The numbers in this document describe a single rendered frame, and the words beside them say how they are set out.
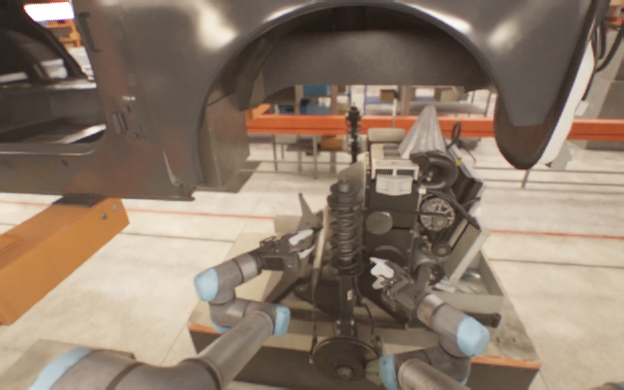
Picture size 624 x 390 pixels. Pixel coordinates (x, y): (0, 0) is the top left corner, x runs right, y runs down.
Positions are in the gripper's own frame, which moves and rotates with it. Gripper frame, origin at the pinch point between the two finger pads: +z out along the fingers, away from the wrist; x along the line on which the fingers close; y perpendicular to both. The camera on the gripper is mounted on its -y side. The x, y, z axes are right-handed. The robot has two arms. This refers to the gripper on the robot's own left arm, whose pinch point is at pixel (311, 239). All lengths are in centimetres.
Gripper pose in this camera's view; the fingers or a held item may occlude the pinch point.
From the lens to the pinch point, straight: 97.2
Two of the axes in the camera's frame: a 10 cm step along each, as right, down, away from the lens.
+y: -6.4, -0.9, 7.6
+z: 7.5, -2.6, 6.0
